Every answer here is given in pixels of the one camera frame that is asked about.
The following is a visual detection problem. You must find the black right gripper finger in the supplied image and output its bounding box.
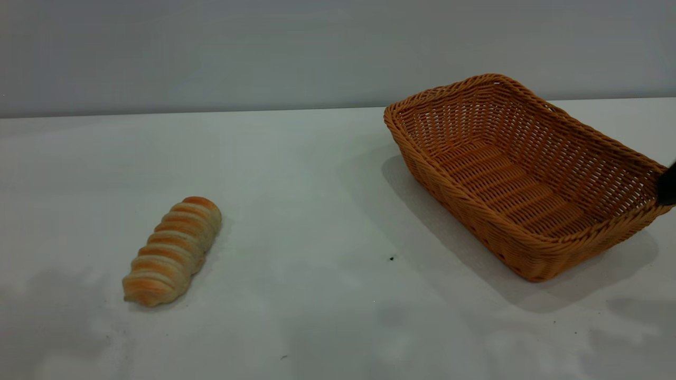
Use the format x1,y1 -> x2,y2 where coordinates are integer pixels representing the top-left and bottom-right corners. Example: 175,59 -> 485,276
656,161 -> 676,207

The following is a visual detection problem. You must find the orange woven wicker basket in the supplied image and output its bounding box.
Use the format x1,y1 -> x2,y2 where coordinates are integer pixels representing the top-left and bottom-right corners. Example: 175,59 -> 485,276
383,74 -> 674,283

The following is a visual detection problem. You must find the striped twisted bread roll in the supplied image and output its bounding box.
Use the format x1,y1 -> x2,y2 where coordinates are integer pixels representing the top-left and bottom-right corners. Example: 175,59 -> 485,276
123,196 -> 222,308

